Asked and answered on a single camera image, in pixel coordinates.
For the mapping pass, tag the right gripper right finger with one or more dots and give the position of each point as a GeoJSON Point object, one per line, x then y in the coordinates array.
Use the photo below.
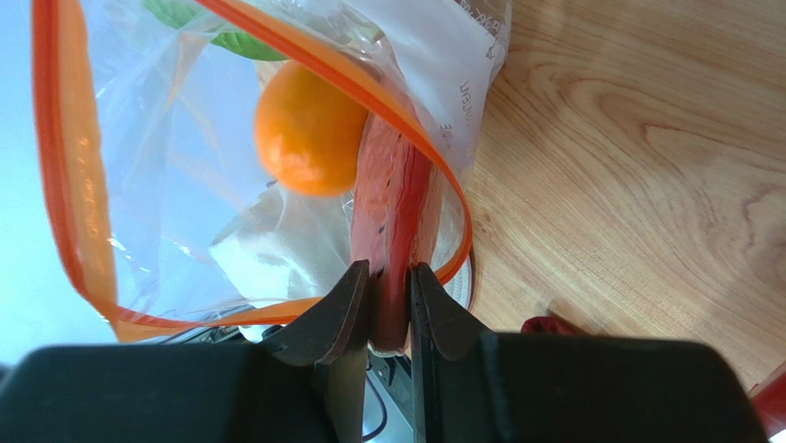
{"type": "Point", "coordinates": [471, 384]}

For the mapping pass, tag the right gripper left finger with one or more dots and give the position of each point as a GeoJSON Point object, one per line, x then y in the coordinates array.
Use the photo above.
{"type": "Point", "coordinates": [305, 383]}

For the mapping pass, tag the fake watermelon slice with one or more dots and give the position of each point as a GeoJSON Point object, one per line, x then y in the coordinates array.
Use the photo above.
{"type": "Point", "coordinates": [397, 204]}

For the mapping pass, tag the clear zip top bag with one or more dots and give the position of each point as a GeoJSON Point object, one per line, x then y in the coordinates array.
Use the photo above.
{"type": "Point", "coordinates": [163, 216]}

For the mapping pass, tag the orange fake fruit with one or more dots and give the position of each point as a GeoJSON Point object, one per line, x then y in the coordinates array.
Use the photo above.
{"type": "Point", "coordinates": [308, 132]}

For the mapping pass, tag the white fake cauliflower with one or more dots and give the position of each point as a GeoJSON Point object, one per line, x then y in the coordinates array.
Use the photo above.
{"type": "Point", "coordinates": [185, 15]}

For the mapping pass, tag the magenta folded cloth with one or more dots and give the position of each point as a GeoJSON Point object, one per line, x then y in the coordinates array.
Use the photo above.
{"type": "Point", "coordinates": [550, 325]}

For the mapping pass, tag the red plastic tray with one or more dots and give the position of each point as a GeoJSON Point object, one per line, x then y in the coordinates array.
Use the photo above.
{"type": "Point", "coordinates": [768, 398]}

